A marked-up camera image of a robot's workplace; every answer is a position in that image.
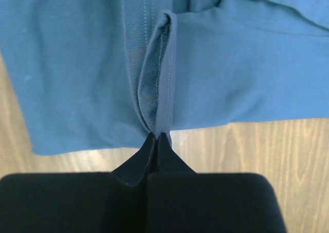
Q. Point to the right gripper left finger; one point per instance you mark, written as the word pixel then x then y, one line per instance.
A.
pixel 79 202

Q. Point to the blue-grey t-shirt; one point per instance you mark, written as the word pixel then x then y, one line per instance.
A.
pixel 94 74

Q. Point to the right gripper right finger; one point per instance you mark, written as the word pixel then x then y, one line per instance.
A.
pixel 181 200

